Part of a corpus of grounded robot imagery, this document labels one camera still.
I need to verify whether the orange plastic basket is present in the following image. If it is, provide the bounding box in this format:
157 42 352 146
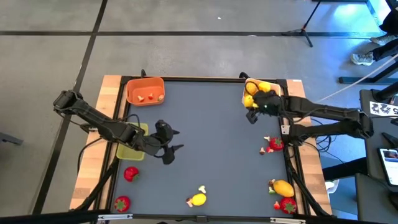
125 77 166 108

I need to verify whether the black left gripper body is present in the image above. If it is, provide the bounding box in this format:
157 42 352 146
133 119 175 158

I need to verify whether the yellow-green plastic basket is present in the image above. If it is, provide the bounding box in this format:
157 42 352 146
116 121 149 162

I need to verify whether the smartphone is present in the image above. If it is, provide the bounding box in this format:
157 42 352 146
377 147 398 187

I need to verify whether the dark grey desk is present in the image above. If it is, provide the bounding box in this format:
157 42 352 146
359 88 398 187

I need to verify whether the white floor cable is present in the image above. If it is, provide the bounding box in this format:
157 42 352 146
315 54 398 103

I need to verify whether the red strawberry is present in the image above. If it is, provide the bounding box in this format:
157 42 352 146
123 166 141 183
269 137 285 152
279 197 298 215
113 195 131 213

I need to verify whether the person's leg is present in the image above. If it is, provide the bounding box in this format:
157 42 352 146
379 9 398 37
371 39 398 62

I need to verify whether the white plastic basket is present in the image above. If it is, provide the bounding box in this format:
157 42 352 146
241 77 282 112

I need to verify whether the grey furniture foot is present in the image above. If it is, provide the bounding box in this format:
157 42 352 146
0 132 24 146

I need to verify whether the person's shoe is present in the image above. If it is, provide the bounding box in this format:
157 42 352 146
350 51 376 67
369 35 397 47

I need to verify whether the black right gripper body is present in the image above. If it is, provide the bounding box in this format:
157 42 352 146
252 89 284 118

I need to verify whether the wooden table side board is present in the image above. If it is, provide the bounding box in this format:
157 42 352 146
285 79 333 215
68 74 125 211

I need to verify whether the black aluminium rig frame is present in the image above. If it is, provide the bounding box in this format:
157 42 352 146
0 74 335 224

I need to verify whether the white marker sheet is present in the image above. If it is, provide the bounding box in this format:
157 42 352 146
369 101 398 118

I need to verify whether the silver frame bracket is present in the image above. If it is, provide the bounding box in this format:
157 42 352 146
269 217 307 224
96 213 134 222

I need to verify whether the black desk leg frame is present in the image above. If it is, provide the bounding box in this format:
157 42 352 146
338 52 398 85

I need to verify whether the black tripod stand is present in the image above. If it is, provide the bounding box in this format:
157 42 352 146
281 0 323 48

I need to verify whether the white object under table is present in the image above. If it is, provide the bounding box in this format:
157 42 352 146
325 179 340 194

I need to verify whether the black floor cable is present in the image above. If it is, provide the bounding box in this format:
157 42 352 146
76 136 105 175

